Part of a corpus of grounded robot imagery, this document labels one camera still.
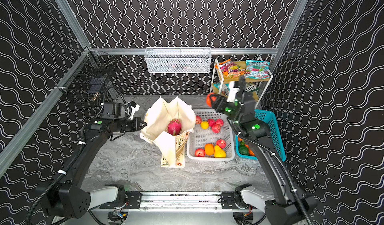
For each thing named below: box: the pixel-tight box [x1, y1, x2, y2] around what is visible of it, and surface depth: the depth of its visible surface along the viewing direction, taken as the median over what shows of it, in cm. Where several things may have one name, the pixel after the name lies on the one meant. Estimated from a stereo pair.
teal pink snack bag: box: [245, 60, 271, 80], surface depth 85 cm
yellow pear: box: [214, 145, 227, 158], surface depth 87 cm
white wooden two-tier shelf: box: [209, 57, 274, 110], surface depth 86 cm
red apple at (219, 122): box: [215, 118, 225, 127], surface depth 101 cm
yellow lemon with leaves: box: [200, 121, 210, 130], surface depth 100 cm
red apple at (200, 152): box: [194, 148, 206, 158], surface depth 87 cm
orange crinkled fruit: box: [204, 143, 215, 156], surface depth 89 cm
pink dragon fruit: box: [167, 118, 183, 136], surface depth 96 cm
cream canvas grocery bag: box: [140, 95, 196, 168], surface depth 83 cm
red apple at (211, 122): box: [207, 118, 216, 127], surface depth 102 cm
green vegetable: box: [239, 141, 250, 155], surface depth 87 cm
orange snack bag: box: [215, 59, 246, 79], surface depth 86 cm
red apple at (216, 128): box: [211, 123, 221, 134], surface depth 98 cm
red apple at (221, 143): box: [216, 139, 227, 149], surface depth 92 cm
